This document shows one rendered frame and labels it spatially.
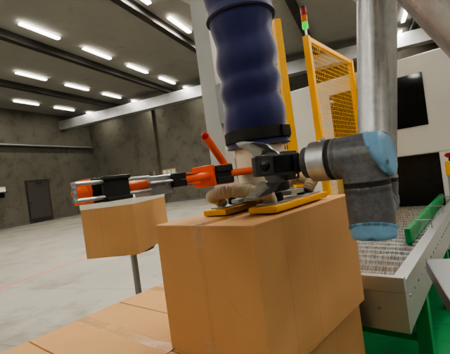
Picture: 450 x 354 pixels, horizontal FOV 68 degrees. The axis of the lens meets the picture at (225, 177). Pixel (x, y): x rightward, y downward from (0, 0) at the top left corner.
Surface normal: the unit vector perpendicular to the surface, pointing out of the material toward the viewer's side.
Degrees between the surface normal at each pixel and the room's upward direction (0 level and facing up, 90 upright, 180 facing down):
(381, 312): 90
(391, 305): 90
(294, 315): 90
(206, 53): 90
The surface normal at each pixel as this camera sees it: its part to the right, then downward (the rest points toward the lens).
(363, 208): -0.64, 0.10
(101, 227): -0.18, 0.03
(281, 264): 0.73, -0.10
